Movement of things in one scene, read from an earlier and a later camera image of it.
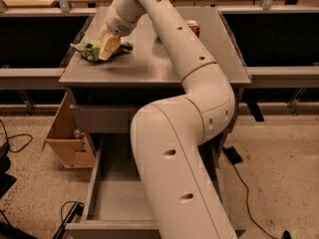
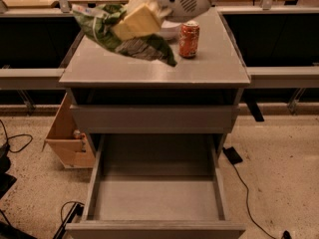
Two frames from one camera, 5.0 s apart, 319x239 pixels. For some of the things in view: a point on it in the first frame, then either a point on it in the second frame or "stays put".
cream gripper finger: (110, 45) to (142, 22)
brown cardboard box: (72, 149) stays put
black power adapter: (232, 155) stays put
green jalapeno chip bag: (91, 50) to (98, 22)
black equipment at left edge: (8, 231) stays put
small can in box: (77, 134) stays put
